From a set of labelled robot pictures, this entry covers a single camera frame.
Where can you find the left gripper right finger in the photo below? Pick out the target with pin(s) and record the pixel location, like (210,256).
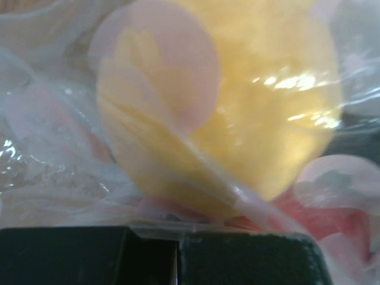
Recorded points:
(250,258)

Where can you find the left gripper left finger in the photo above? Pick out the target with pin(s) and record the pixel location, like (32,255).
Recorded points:
(84,255)

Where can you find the fake red apple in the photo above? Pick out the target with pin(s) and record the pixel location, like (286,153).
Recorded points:
(354,224)

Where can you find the clear zip top bag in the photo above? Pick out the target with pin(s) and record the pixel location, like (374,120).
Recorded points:
(57,167)

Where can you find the fake yellow pear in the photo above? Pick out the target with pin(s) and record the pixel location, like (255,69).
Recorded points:
(196,94)

